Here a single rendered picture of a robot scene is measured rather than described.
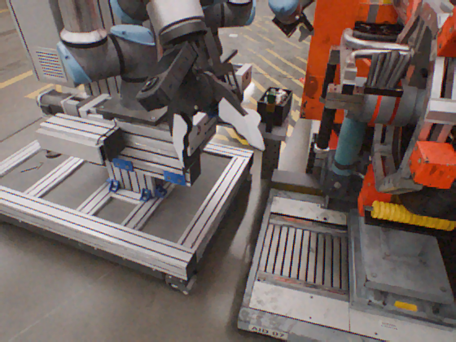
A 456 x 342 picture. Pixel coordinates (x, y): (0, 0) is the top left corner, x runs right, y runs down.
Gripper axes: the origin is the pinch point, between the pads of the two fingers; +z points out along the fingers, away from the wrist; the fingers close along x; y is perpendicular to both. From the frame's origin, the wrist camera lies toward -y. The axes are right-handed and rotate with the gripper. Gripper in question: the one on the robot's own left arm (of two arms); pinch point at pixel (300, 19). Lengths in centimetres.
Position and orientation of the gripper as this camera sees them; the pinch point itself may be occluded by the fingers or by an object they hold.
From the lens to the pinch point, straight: 128.1
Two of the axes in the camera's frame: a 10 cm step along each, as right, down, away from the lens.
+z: 2.9, -2.2, 9.3
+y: -6.7, 6.5, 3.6
